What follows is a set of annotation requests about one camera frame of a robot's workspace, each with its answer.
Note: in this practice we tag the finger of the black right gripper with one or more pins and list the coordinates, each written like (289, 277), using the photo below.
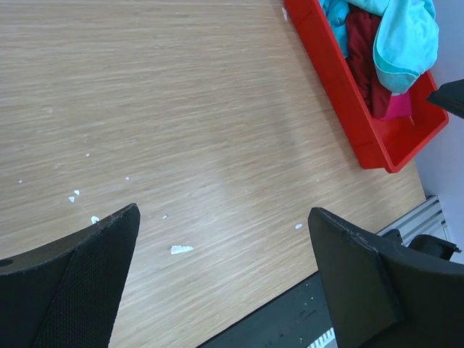
(450, 97)

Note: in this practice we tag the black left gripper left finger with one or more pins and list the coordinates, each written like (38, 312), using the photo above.
(67, 293)

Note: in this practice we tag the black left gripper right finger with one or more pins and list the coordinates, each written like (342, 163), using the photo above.
(381, 293)

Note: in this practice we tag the turquoise t shirt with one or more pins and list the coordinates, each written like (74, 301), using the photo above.
(406, 44)

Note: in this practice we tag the pink t shirt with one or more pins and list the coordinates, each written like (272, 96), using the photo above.
(400, 106)

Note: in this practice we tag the red plastic bin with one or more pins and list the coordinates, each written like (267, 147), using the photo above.
(387, 144)

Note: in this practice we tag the dark red t shirt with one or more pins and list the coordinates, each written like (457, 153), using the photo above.
(362, 28)

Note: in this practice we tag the white paper scrap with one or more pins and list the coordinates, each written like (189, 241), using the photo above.
(179, 249)

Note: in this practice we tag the light blue t shirt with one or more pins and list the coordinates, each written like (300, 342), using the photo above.
(336, 12)

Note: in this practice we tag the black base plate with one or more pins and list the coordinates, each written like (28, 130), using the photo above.
(298, 317)

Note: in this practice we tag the aluminium frame rail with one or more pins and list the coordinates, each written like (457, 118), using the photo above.
(427, 218)

